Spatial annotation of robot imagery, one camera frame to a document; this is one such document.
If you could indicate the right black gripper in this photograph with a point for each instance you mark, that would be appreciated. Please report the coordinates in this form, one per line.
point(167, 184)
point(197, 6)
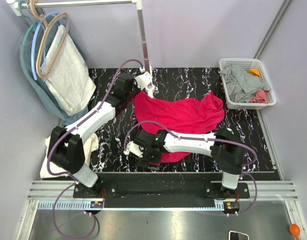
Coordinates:
point(139, 139)

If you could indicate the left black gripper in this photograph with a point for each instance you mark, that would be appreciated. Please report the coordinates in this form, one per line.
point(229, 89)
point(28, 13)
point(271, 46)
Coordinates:
point(134, 91)

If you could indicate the pink red t shirt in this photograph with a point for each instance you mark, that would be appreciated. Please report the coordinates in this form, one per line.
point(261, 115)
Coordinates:
point(187, 116)

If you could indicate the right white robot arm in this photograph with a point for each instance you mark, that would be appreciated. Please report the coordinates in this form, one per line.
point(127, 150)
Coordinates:
point(222, 147)

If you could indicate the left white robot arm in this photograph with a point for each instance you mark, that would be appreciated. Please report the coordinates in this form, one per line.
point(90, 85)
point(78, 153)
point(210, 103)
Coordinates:
point(66, 145)

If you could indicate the cream folded t shirt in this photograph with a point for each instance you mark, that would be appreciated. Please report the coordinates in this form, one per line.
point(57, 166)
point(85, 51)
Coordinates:
point(91, 145)

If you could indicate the white towel on hanger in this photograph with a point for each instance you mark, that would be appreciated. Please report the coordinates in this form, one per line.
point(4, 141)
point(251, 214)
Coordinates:
point(68, 80)

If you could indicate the teal garment on hanger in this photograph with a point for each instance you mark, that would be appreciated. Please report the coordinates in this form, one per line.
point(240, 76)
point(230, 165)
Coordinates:
point(40, 87)

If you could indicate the blue plastic hanger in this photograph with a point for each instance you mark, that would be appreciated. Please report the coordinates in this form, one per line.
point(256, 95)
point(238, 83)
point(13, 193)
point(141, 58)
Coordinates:
point(46, 22)

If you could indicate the grey t shirt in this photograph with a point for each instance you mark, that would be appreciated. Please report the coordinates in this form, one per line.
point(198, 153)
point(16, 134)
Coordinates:
point(241, 85)

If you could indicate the green plastic hanger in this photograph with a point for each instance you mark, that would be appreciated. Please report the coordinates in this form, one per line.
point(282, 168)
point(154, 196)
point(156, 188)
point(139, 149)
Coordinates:
point(33, 25)

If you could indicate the smartphone with white edge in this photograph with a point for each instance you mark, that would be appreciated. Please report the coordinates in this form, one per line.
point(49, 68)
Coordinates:
point(234, 235)

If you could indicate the salmon pink t shirt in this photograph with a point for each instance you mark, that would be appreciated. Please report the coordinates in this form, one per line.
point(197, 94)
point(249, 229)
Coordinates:
point(260, 97)

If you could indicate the white plastic laundry basket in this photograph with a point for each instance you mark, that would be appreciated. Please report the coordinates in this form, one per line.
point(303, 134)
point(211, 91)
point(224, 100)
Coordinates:
point(246, 64)

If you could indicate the orange garment in basket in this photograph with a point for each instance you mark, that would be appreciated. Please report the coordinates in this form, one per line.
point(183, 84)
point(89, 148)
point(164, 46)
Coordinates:
point(255, 72)

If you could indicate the metal clothes rack stand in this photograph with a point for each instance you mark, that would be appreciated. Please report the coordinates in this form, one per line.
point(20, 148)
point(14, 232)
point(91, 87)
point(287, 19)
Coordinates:
point(36, 9)

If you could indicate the orange ball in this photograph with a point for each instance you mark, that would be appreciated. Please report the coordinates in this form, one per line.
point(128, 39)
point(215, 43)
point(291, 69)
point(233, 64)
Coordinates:
point(295, 231)

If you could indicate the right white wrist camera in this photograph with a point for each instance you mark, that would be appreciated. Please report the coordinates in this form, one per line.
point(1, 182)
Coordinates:
point(132, 148)

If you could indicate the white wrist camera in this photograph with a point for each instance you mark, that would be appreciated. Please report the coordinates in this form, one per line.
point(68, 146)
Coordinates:
point(132, 148)
point(143, 80)

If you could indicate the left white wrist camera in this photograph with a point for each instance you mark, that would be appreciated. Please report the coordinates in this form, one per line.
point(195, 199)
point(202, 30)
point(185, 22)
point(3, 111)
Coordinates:
point(143, 80)

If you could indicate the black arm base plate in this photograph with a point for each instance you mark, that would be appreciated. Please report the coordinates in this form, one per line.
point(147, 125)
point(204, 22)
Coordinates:
point(167, 190)

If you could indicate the aluminium frame rail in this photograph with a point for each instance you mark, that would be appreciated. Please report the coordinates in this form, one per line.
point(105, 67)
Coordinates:
point(58, 195)

